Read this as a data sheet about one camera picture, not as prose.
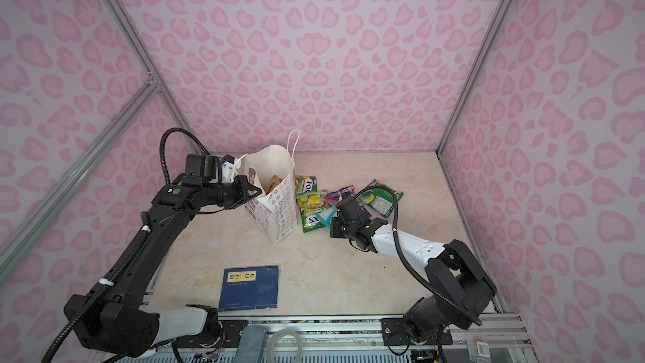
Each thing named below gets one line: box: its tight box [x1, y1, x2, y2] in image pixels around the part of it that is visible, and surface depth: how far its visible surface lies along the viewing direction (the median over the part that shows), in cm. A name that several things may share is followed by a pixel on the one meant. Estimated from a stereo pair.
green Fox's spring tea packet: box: [295, 189, 331, 233], surface depth 100 cm
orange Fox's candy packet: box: [265, 174, 284, 195], surface depth 97 cm
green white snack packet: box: [357, 178, 404, 219], surface depth 102 cm
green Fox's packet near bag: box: [293, 174, 319, 195], surface depth 109 cm
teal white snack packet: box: [315, 206, 339, 230], surface depth 92 cm
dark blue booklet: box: [218, 264, 279, 312], surface depth 83 cm
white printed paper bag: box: [243, 129, 300, 245], surface depth 88 cm
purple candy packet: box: [324, 184, 357, 206], surface depth 103 cm
